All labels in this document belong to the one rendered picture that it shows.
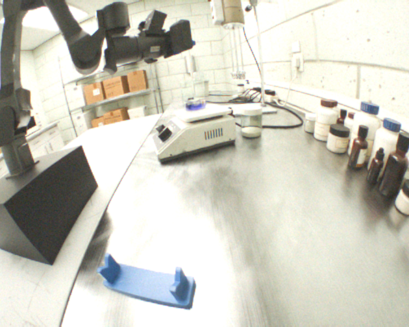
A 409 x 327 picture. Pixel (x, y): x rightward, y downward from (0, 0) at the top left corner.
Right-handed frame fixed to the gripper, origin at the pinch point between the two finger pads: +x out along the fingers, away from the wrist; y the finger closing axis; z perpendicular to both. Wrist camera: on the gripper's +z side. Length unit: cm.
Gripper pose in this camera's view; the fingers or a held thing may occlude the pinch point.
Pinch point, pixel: (182, 43)
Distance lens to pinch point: 45.9
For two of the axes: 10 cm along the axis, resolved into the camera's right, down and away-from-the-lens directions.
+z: -1.2, -8.7, -4.7
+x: 7.6, -3.9, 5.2
